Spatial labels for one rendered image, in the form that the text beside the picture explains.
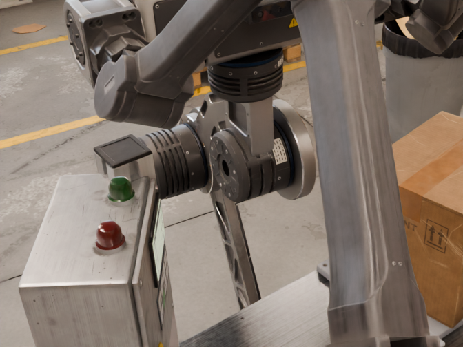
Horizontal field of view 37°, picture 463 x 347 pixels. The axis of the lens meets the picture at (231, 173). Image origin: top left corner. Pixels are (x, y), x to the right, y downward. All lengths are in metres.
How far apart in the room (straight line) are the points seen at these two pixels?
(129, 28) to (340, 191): 0.56
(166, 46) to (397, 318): 0.46
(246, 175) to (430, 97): 2.18
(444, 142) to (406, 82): 1.90
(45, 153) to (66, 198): 3.08
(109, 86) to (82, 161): 2.71
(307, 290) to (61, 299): 0.96
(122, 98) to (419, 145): 0.71
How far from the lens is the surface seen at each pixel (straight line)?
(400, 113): 3.45
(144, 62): 0.90
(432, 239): 1.33
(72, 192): 0.70
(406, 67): 3.31
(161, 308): 0.71
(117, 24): 1.05
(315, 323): 1.44
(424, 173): 1.36
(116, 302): 0.60
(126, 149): 0.71
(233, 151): 1.28
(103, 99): 0.94
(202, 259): 2.88
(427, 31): 1.14
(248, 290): 1.92
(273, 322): 1.44
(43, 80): 4.59
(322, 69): 0.61
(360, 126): 0.57
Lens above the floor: 1.86
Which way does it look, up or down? 33 degrees down
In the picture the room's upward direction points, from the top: 4 degrees counter-clockwise
